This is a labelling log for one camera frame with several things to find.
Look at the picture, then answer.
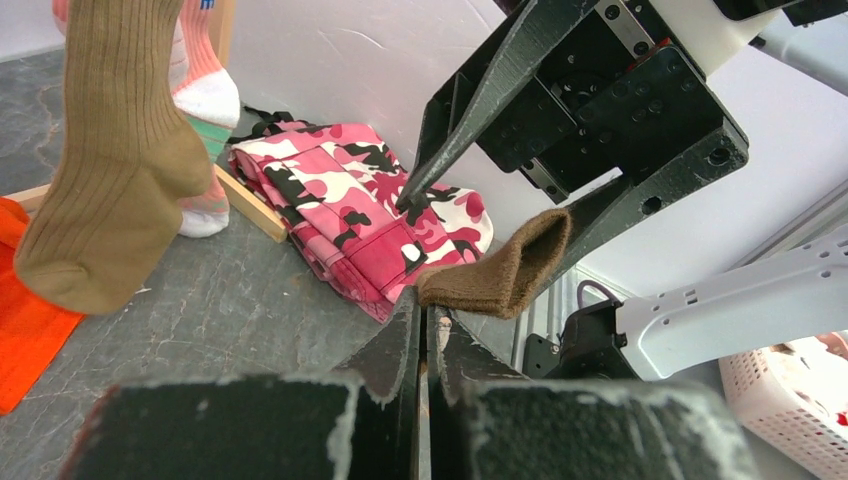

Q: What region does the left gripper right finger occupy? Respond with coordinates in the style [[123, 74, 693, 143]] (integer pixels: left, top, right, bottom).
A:
[[427, 307, 759, 479]]

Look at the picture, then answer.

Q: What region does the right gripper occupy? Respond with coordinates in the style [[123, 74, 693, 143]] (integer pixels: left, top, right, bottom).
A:
[[397, 1, 749, 295]]

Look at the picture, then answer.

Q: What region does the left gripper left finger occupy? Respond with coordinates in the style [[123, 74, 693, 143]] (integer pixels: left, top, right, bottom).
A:
[[62, 288, 421, 479]]

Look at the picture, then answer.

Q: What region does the brown tan sock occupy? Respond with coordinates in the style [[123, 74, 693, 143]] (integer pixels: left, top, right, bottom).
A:
[[416, 208, 573, 319], [14, 1, 211, 315]]

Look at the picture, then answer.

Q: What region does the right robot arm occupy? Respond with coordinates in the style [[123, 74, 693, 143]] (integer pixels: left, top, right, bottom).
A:
[[398, 1, 847, 381]]

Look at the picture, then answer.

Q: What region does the pink camouflage backpack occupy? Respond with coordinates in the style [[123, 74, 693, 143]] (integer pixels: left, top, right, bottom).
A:
[[228, 111, 494, 323]]

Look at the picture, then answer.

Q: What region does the wooden drying rack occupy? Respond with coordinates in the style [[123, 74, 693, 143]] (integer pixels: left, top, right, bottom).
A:
[[5, 0, 287, 243]]

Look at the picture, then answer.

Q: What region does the pink perforated basket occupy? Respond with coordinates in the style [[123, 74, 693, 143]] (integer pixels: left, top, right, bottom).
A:
[[718, 337, 847, 479]]

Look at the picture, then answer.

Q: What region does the orange shirt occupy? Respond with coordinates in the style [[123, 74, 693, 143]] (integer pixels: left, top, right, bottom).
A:
[[1, 197, 84, 415]]

